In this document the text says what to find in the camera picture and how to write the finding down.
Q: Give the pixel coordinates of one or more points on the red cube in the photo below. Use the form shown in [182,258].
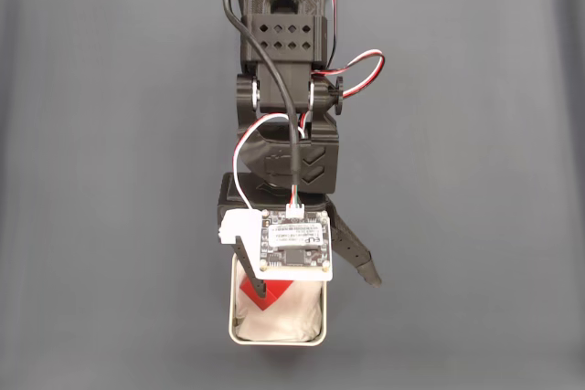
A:
[274,294]

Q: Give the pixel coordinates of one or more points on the square metal tin box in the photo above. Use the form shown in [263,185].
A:
[231,303]

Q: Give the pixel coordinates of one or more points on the white crumpled paper padding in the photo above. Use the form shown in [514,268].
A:
[292,317]

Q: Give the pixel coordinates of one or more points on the white camera circuit board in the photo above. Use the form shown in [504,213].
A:
[292,244]

